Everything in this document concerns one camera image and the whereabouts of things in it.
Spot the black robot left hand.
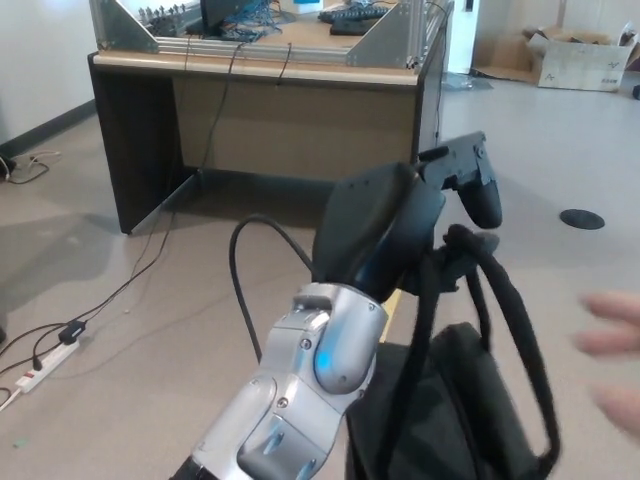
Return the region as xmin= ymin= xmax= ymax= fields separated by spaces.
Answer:
xmin=312 ymin=130 xmax=504 ymax=304

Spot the person's hand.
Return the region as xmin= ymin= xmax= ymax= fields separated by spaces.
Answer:
xmin=572 ymin=291 xmax=640 ymax=437

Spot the black lunch bag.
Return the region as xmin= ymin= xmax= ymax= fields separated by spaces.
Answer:
xmin=344 ymin=223 xmax=562 ymax=480

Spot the yellow paper sheet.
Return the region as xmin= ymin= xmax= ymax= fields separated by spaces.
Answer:
xmin=378 ymin=288 xmax=404 ymax=344

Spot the round black floor cover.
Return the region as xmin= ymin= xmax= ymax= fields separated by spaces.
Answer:
xmin=559 ymin=208 xmax=605 ymax=231

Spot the clear plastic wrap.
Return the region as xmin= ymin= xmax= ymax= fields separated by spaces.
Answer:
xmin=442 ymin=73 xmax=494 ymax=94

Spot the flat black pad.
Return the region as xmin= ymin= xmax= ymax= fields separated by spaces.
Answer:
xmin=329 ymin=18 xmax=384 ymax=37

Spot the black keyboard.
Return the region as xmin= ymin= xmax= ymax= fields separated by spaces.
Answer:
xmin=318 ymin=3 xmax=389 ymax=24

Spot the flattened brown cardboard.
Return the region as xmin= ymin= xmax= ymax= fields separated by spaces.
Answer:
xmin=472 ymin=34 xmax=547 ymax=84

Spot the dark wooden desk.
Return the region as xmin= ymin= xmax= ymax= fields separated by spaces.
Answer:
xmin=87 ymin=5 xmax=454 ymax=236

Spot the white cardboard box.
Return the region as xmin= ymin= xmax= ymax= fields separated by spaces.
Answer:
xmin=522 ymin=27 xmax=635 ymax=94

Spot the black monitor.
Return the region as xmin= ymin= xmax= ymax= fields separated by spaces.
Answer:
xmin=187 ymin=0 xmax=250 ymax=37

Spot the black power adapter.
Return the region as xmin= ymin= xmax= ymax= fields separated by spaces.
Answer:
xmin=58 ymin=322 xmax=89 ymax=346

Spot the white power strip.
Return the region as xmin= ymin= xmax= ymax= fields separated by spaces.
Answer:
xmin=14 ymin=341 xmax=81 ymax=394

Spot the thin black hanging cable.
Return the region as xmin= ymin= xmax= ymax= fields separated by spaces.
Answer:
xmin=424 ymin=0 xmax=445 ymax=147

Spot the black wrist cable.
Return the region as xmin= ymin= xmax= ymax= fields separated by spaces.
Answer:
xmin=228 ymin=213 xmax=327 ymax=364

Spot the long black power cable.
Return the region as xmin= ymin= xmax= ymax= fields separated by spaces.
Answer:
xmin=74 ymin=42 xmax=247 ymax=327

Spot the blue cable bundle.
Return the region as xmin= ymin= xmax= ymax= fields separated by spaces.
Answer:
xmin=222 ymin=0 xmax=284 ymax=42

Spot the aluminium profile frame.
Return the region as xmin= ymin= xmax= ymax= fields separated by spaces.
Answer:
xmin=88 ymin=0 xmax=446 ymax=70

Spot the white floor cable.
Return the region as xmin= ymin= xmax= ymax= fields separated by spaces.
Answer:
xmin=0 ymin=149 xmax=64 ymax=186

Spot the black plug cord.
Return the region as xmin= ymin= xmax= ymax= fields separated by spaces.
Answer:
xmin=0 ymin=322 xmax=69 ymax=376

